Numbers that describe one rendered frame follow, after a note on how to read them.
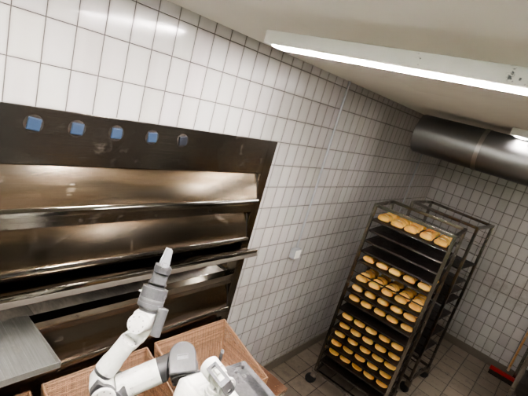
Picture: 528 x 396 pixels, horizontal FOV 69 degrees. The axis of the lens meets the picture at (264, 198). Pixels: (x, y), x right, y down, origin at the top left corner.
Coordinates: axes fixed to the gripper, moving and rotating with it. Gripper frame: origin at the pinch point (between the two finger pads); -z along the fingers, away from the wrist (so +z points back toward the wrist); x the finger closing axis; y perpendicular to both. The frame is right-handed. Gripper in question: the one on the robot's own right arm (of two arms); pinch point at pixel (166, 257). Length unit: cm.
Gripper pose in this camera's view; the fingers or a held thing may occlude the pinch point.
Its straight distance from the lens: 140.7
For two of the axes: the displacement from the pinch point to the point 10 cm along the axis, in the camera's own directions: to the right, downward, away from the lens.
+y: -9.1, -3.3, -2.4
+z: -3.0, 9.4, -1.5
